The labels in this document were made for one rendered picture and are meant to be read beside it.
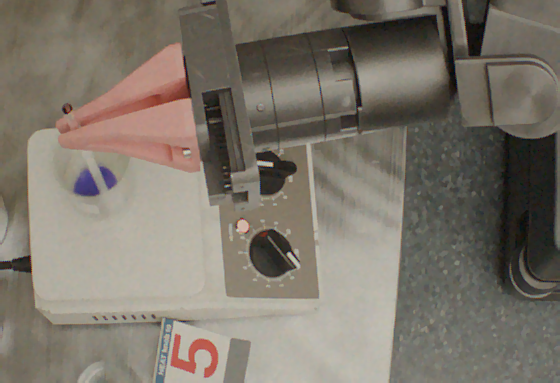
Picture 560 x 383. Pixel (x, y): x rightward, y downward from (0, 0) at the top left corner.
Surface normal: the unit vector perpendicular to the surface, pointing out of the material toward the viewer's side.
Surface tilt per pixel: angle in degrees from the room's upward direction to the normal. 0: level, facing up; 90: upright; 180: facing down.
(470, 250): 0
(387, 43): 17
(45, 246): 0
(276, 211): 30
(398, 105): 51
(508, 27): 39
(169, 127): 22
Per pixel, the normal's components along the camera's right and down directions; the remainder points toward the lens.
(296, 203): 0.52, -0.26
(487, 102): -0.18, 0.38
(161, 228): 0.03, -0.25
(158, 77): -0.34, -0.17
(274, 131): 0.17, 0.67
